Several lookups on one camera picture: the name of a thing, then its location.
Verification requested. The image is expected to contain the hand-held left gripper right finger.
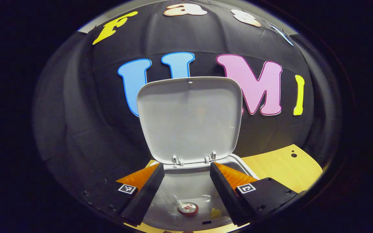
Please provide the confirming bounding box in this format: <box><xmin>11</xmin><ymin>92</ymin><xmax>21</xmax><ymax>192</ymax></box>
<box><xmin>210</xmin><ymin>162</ymin><xmax>307</xmax><ymax>227</ymax></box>

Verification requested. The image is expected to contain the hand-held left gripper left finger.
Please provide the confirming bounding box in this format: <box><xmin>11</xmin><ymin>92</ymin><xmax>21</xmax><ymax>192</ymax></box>
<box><xmin>80</xmin><ymin>163</ymin><xmax>165</xmax><ymax>227</ymax></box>

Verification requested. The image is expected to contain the red pop can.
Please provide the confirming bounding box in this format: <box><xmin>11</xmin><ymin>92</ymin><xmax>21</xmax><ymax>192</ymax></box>
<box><xmin>177</xmin><ymin>202</ymin><xmax>199</xmax><ymax>216</ymax></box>

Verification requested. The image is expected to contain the white desktop garbage bin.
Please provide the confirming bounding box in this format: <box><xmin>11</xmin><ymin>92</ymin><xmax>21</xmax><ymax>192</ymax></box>
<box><xmin>136</xmin><ymin>76</ymin><xmax>260</xmax><ymax>232</ymax></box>

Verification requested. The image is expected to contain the wooden desktop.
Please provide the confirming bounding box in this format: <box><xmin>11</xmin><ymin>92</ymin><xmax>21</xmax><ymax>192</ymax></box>
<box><xmin>123</xmin><ymin>144</ymin><xmax>323</xmax><ymax>233</ymax></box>

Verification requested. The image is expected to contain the black backdrop cloth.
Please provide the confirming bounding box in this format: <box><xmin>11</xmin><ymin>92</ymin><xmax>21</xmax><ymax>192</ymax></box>
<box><xmin>33</xmin><ymin>0</ymin><xmax>341</xmax><ymax>194</ymax></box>

